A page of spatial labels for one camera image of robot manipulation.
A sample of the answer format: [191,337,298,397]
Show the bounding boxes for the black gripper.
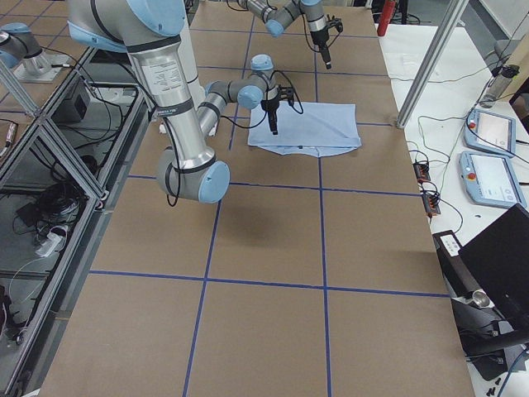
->
[309,15,343,69]
[260,85,295,135]

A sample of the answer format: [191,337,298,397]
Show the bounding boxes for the light blue t-shirt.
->
[247,101,362,158]

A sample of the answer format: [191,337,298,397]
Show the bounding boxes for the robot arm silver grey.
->
[226,0,343,69]
[68,1,293,203]

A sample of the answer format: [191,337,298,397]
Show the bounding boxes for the second grey robot base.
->
[1,22,70,83]

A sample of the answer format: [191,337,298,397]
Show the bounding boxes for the red fire extinguisher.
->
[377,0,397,37]

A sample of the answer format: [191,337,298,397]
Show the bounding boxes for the orange black connector board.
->
[412,161,431,183]

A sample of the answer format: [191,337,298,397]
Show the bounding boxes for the far blue teach pendant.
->
[464,108,516,158]

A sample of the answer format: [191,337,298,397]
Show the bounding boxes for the blue teach pendant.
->
[464,108,516,158]
[459,151,527,208]

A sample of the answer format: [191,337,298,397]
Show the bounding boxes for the clear water bottle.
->
[479,64,520,108]

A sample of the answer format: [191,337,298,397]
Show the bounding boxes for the near blue teach pendant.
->
[459,151,527,208]

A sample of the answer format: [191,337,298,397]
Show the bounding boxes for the white power strip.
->
[36,232,66,257]

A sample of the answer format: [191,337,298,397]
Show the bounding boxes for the aluminium frame post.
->
[396,0,469,129]

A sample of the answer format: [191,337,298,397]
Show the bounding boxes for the aluminium frame rack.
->
[1,50,148,396]

